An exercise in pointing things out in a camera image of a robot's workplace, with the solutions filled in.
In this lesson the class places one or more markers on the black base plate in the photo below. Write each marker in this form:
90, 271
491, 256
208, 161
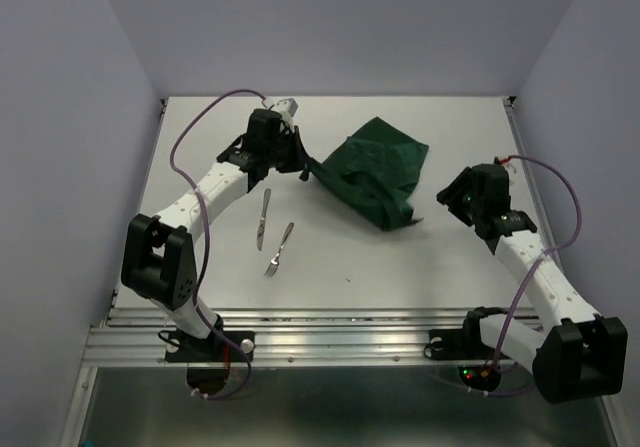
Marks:
183, 348
452, 345

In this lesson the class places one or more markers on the silver table knife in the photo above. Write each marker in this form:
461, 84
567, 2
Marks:
262, 219

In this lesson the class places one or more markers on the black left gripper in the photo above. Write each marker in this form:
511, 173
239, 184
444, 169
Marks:
292, 135

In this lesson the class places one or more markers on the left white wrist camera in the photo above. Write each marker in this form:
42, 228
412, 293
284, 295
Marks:
285, 106

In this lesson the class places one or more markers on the dark green cloth napkin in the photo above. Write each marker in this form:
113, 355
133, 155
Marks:
374, 172

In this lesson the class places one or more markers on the aluminium frame rail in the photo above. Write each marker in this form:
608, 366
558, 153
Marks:
341, 327

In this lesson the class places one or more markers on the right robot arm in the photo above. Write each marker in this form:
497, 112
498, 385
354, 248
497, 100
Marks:
571, 350

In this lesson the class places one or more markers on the silver fork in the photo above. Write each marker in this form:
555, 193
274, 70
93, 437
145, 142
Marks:
276, 260

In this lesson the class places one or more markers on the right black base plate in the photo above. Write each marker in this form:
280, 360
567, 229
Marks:
452, 345

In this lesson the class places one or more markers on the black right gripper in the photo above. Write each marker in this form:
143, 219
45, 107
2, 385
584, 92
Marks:
451, 199

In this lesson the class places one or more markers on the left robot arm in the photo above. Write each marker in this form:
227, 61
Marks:
159, 261

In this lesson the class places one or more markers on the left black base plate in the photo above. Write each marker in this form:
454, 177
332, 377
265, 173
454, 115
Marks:
183, 348

